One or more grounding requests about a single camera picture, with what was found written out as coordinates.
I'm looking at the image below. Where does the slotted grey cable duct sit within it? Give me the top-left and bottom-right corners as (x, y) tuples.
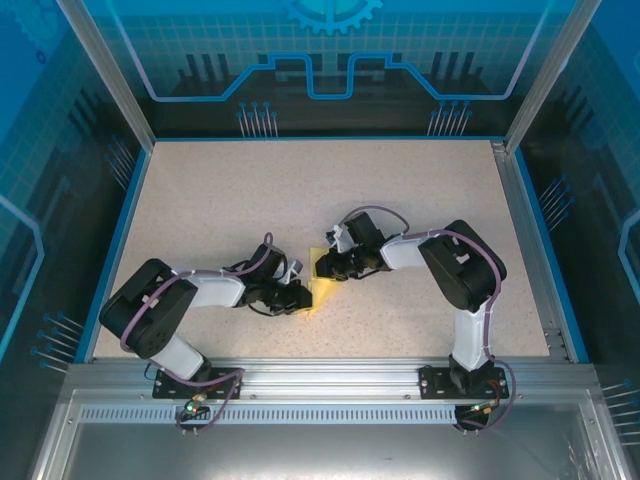
(78, 405), (461, 425)

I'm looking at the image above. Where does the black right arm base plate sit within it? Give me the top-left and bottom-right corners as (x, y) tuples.
(418, 366), (506, 400)

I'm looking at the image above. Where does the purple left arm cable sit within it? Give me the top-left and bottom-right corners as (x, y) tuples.
(118, 231), (277, 436)

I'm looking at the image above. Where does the thin blue table edge trim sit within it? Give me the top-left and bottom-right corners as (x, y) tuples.
(152, 135), (507, 143)

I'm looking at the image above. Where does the aluminium frame post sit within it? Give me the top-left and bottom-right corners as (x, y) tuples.
(55, 0), (157, 151)
(502, 0), (604, 154)

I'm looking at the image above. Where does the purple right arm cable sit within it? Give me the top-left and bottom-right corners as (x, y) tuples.
(338, 203), (517, 434)

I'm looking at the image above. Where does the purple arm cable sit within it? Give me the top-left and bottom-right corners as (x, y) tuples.
(118, 231), (277, 436)
(338, 203), (517, 434)

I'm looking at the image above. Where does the long aluminium frame rail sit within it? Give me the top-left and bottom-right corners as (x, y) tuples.
(63, 356), (601, 401)

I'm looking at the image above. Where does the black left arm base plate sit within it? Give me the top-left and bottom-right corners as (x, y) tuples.
(152, 366), (245, 400)

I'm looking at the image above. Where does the grey metal sheet tray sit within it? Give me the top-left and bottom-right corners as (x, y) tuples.
(29, 388), (624, 480)

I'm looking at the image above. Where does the aluminium side rail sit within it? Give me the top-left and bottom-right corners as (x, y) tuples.
(489, 139), (574, 364)

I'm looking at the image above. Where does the yellow cloth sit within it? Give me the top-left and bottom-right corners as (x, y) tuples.
(305, 245), (346, 319)

